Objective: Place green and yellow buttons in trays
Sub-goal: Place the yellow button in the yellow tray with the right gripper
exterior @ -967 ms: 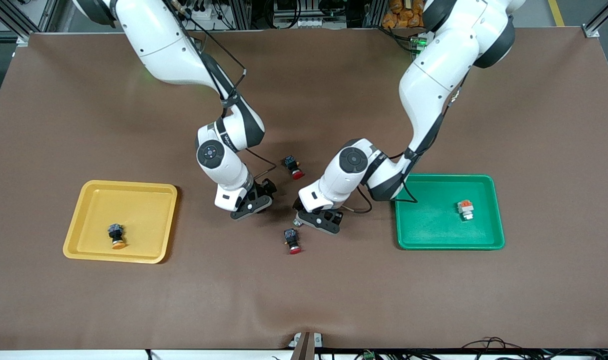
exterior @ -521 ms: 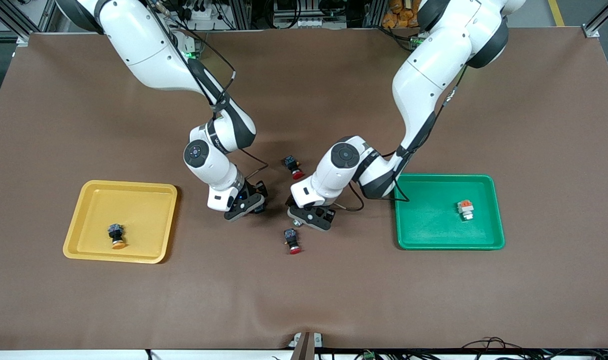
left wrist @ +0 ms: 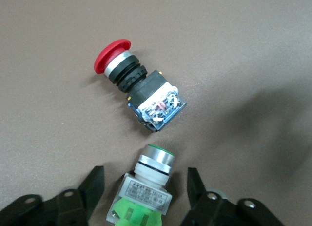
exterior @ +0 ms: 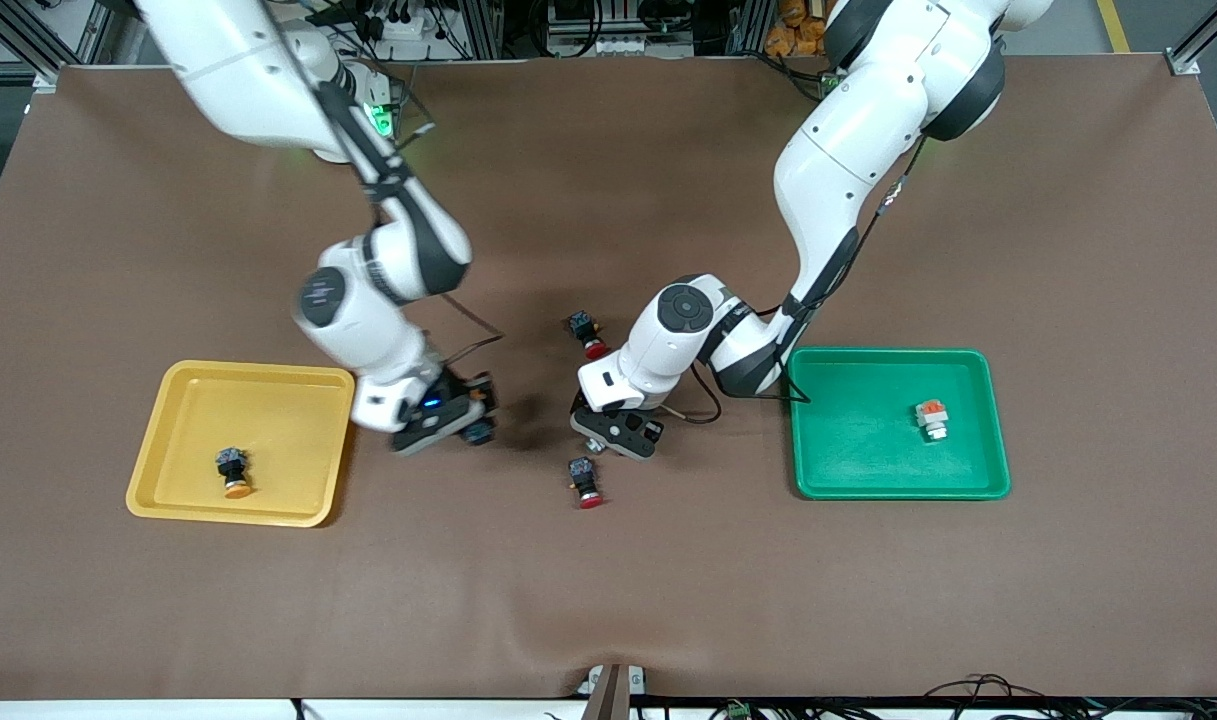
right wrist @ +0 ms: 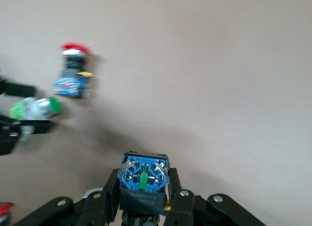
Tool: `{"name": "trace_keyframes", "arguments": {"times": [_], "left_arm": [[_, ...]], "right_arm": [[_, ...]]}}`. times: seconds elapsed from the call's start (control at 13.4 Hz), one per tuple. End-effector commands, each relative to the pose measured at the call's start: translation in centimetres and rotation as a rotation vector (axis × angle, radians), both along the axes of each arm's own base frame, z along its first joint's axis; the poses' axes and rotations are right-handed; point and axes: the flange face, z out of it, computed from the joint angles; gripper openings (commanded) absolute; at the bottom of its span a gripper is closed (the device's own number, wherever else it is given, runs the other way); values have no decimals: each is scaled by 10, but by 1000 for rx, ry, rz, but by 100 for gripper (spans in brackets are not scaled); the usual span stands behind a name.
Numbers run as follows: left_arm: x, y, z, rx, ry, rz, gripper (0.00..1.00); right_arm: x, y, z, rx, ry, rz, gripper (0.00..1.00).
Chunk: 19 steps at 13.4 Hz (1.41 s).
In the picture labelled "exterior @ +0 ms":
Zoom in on power strip with black plugs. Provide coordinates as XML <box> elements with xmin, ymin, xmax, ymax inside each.
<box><xmin>353</xmin><ymin>0</ymin><xmax>469</xmax><ymax>63</ymax></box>

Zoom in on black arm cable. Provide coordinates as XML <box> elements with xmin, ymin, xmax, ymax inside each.
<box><xmin>268</xmin><ymin>0</ymin><xmax>506</xmax><ymax>373</ymax></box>
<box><xmin>668</xmin><ymin>135</ymin><xmax>931</xmax><ymax>425</ymax></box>

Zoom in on white power strip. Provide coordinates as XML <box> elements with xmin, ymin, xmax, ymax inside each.
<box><xmin>580</xmin><ymin>35</ymin><xmax>669</xmax><ymax>57</ymax></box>

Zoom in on aluminium frame profile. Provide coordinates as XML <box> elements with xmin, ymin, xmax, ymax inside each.
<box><xmin>1165</xmin><ymin>0</ymin><xmax>1217</xmax><ymax>77</ymax></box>
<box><xmin>0</xmin><ymin>0</ymin><xmax>119</xmax><ymax>93</ymax></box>

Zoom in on green plastic tray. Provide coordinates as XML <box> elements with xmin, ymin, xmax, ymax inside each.
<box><xmin>786</xmin><ymin>346</ymin><xmax>1012</xmax><ymax>501</ymax></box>

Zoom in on aluminium frame post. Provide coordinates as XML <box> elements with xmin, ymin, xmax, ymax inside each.
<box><xmin>463</xmin><ymin>0</ymin><xmax>504</xmax><ymax>59</ymax></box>
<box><xmin>730</xmin><ymin>0</ymin><xmax>769</xmax><ymax>56</ymax></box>

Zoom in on yellow plastic tray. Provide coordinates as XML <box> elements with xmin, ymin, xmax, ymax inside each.
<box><xmin>125</xmin><ymin>360</ymin><xmax>357</xmax><ymax>529</ymax></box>

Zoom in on red mushroom push button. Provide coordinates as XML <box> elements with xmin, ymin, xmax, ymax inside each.
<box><xmin>565</xmin><ymin>311</ymin><xmax>609</xmax><ymax>360</ymax></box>
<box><xmin>566</xmin><ymin>456</ymin><xmax>607</xmax><ymax>511</ymax></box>

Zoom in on pile of orange objects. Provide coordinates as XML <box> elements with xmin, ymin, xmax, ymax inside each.
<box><xmin>765</xmin><ymin>0</ymin><xmax>835</xmax><ymax>58</ymax></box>

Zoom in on yellow mushroom push button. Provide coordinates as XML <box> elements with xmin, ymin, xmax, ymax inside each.
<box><xmin>465</xmin><ymin>392</ymin><xmax>498</xmax><ymax>448</ymax></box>
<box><xmin>215</xmin><ymin>446</ymin><xmax>254</xmax><ymax>500</ymax></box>

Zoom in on brown table mat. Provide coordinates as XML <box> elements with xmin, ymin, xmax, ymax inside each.
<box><xmin>0</xmin><ymin>55</ymin><xmax>1217</xmax><ymax>701</ymax></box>

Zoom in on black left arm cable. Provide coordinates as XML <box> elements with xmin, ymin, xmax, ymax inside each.
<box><xmin>668</xmin><ymin>135</ymin><xmax>931</xmax><ymax>425</ymax></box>

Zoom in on black cable bundle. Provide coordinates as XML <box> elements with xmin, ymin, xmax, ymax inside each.
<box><xmin>923</xmin><ymin>674</ymin><xmax>1084</xmax><ymax>720</ymax></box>

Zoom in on front camera mount bracket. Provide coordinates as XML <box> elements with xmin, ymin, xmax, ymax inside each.
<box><xmin>580</xmin><ymin>663</ymin><xmax>647</xmax><ymax>720</ymax></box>

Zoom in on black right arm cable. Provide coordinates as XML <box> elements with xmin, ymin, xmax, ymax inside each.
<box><xmin>268</xmin><ymin>0</ymin><xmax>506</xmax><ymax>373</ymax></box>

